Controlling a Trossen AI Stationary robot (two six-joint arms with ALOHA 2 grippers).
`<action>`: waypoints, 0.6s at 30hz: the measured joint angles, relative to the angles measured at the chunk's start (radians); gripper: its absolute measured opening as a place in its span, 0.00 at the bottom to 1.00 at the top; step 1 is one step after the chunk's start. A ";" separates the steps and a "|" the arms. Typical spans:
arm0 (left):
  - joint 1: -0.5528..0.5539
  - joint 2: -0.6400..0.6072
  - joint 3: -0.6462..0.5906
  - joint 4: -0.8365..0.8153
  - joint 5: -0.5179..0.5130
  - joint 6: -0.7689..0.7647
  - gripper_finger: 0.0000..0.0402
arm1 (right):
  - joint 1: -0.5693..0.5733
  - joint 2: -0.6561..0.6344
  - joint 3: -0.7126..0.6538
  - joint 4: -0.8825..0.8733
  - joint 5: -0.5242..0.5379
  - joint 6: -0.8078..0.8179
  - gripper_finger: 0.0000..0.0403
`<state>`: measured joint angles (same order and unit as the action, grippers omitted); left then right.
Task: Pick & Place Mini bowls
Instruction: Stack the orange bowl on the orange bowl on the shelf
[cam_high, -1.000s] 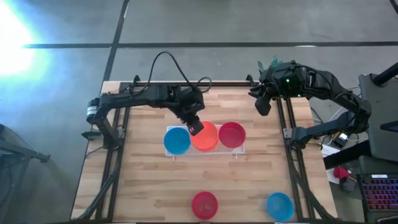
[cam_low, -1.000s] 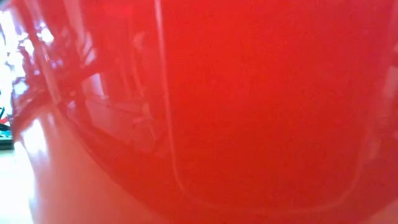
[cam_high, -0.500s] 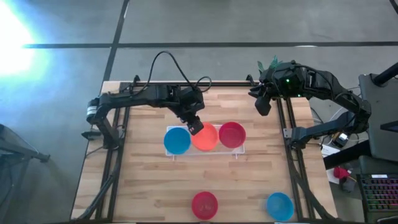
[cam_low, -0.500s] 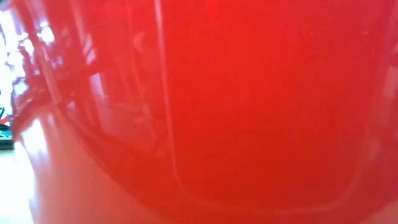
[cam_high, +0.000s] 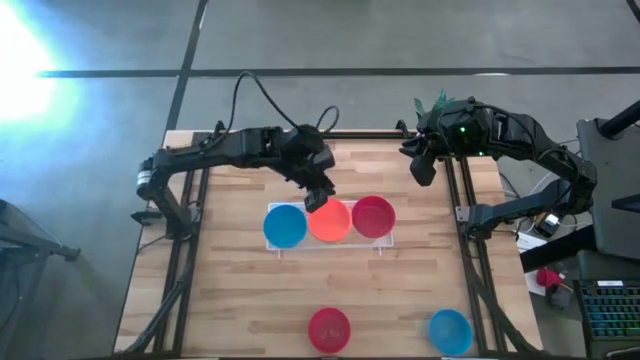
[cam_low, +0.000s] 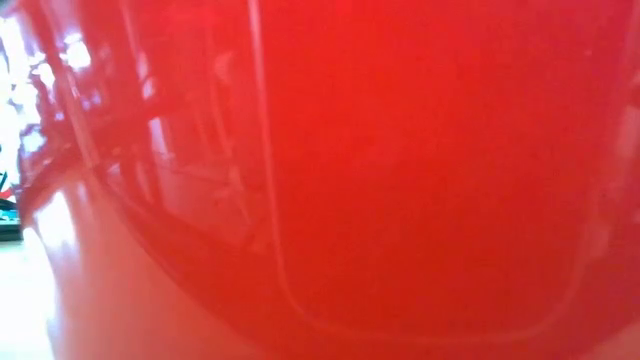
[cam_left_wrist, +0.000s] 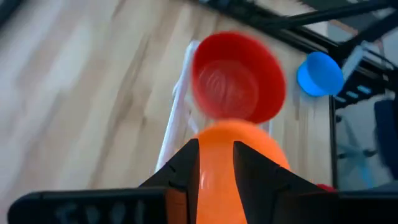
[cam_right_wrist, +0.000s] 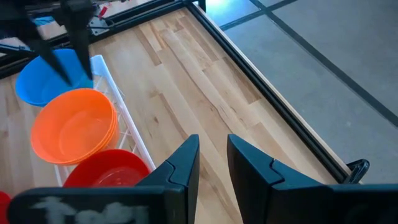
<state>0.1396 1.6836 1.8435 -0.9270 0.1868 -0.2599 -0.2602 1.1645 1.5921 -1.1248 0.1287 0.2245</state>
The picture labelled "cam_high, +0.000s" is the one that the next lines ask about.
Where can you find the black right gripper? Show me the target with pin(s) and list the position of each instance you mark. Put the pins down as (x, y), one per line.
(462, 131)

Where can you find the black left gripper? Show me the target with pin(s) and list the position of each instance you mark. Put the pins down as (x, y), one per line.
(307, 155)

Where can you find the orange mini bowl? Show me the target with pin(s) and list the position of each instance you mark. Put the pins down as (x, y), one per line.
(330, 224)

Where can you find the blue mini bowl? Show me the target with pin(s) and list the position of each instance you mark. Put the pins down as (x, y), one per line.
(450, 332)
(285, 226)

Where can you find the red mini bowl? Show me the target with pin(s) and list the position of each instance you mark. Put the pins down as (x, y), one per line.
(373, 216)
(329, 331)

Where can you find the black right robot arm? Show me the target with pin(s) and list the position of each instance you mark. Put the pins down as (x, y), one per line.
(530, 205)

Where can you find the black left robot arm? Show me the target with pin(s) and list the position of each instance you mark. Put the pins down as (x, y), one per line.
(210, 152)

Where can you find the potted plant in white pot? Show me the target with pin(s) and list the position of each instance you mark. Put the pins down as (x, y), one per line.
(441, 102)

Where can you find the white paper box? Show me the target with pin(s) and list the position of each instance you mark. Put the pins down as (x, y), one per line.
(530, 242)

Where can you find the small black white device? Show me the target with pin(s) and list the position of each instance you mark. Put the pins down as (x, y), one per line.
(550, 222)

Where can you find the small red object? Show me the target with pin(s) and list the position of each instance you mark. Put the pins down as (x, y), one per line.
(547, 278)

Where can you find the dark grey side desk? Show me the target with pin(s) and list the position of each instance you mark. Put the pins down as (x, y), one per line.
(615, 165)

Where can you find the black pole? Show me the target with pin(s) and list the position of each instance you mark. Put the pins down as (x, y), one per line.
(622, 119)

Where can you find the laptop with lit keyboard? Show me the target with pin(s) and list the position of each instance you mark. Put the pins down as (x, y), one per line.
(612, 310)

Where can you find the dark metal stand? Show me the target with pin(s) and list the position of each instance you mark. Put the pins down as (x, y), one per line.
(60, 251)

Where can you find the black metal table frame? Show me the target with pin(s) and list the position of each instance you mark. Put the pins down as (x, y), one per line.
(370, 135)

